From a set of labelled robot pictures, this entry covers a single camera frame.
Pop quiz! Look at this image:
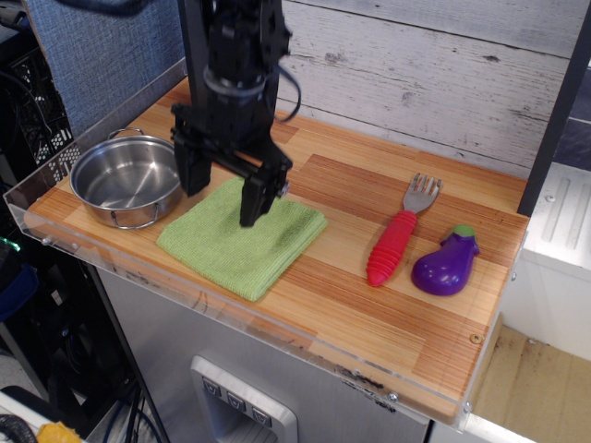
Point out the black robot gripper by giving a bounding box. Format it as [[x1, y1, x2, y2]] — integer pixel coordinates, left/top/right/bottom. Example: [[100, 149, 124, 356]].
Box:
[[172, 78, 293, 227]]

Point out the green cloth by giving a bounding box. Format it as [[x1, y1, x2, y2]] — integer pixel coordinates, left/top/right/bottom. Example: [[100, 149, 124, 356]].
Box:
[[157, 177, 328, 302]]

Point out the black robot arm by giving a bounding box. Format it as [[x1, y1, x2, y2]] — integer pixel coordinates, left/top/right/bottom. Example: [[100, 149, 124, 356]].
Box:
[[172, 1, 292, 227]]

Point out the stainless steel pot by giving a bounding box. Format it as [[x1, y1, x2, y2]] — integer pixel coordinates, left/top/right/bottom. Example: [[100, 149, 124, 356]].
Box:
[[69, 128, 183, 230]]

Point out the clear acrylic table guard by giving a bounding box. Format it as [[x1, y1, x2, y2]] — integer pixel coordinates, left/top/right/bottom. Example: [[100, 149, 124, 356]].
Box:
[[2, 59, 532, 433]]

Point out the blue fabric panel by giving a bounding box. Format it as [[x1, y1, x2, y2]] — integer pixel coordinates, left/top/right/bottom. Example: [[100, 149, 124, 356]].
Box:
[[24, 1, 186, 136]]

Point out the black plastic crate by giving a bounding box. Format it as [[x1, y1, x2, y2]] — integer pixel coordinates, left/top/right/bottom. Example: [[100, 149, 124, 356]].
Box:
[[1, 48, 73, 165]]

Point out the silver toy fridge cabinet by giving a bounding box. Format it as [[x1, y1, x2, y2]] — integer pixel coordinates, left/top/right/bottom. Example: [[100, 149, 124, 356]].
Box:
[[98, 270, 431, 442]]

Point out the purple toy eggplant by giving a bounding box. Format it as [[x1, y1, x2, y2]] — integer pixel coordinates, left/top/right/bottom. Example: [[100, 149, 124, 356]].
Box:
[[411, 224, 479, 296]]

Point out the white appliance at right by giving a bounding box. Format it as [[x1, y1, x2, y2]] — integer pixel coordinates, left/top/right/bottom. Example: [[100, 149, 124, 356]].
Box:
[[501, 162, 590, 360]]

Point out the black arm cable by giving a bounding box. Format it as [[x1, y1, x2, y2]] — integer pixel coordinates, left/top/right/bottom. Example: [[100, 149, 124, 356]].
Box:
[[270, 64, 304, 124]]

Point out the dark vertical post left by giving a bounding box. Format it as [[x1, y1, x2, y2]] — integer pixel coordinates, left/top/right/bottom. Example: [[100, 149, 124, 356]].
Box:
[[177, 0, 215, 116]]

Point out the dark vertical post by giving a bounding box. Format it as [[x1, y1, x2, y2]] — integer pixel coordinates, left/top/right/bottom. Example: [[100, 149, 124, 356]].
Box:
[[177, 0, 215, 116], [517, 1, 590, 217]]

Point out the red handled toy fork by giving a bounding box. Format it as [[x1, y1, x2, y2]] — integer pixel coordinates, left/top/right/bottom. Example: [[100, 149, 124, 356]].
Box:
[[366, 173, 442, 287]]

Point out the dark vertical post right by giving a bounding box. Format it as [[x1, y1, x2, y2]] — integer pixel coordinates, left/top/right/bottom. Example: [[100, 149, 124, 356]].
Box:
[[517, 1, 590, 217]]

